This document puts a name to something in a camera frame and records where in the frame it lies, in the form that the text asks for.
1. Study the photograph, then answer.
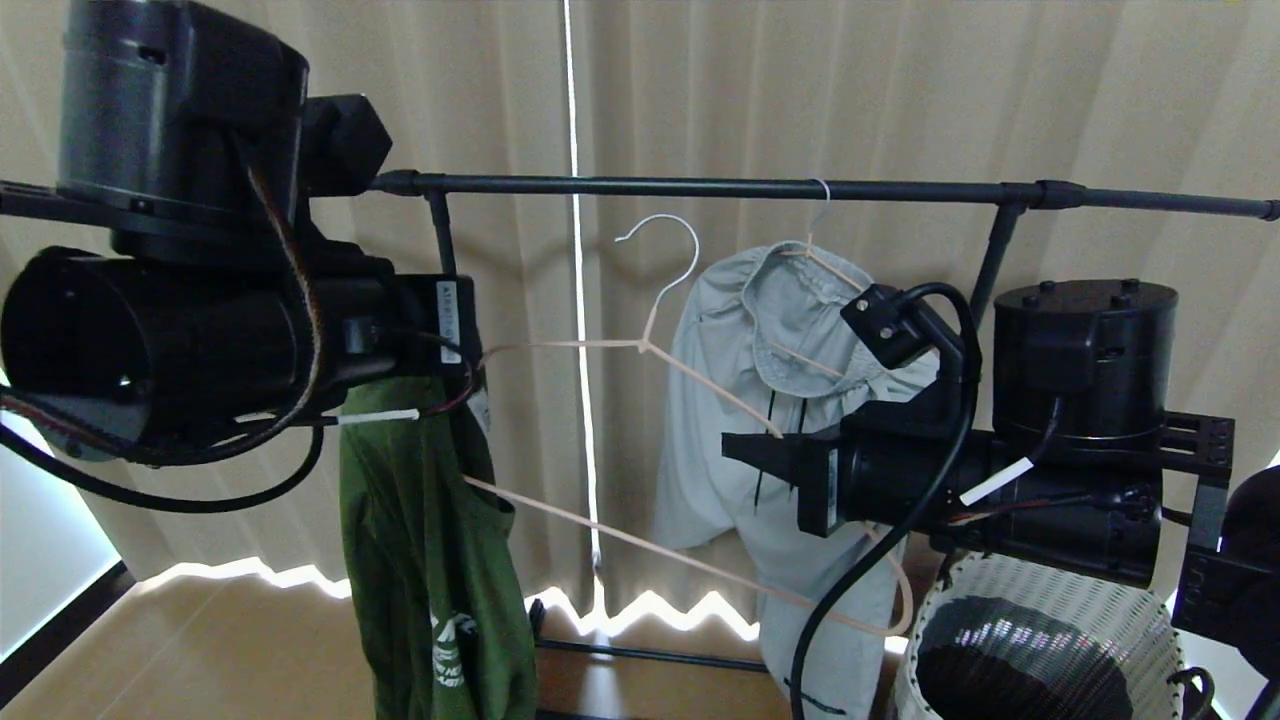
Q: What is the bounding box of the white laundry basket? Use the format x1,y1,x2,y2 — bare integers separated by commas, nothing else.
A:
893,552,1216,720

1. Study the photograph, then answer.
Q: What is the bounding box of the pink clothes hanger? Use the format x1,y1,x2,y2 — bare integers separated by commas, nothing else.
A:
765,180,871,381
462,213,916,638

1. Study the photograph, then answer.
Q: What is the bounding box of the black clothes rack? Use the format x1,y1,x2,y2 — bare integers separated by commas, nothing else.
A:
370,170,1280,720

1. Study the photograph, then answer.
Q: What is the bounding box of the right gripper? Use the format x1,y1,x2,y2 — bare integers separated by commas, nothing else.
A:
797,395,1166,591

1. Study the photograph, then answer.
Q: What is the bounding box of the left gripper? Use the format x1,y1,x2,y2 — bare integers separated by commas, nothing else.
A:
0,245,485,463

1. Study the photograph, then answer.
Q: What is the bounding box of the beige curtain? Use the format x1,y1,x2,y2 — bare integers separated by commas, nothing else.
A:
0,0,1280,641

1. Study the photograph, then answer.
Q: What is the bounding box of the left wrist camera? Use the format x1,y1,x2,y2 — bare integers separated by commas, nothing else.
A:
300,93,393,198

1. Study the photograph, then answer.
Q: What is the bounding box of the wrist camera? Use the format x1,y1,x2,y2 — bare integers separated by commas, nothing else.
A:
300,93,393,198
840,283,966,406

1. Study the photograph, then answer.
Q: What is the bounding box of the black cable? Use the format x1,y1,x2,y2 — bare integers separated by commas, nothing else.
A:
0,420,326,514
790,282,986,720

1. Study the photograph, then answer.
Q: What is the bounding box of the green garment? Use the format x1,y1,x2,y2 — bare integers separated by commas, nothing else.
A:
338,375,539,720

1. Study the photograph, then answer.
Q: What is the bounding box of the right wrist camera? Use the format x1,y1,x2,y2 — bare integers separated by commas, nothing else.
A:
840,283,966,406

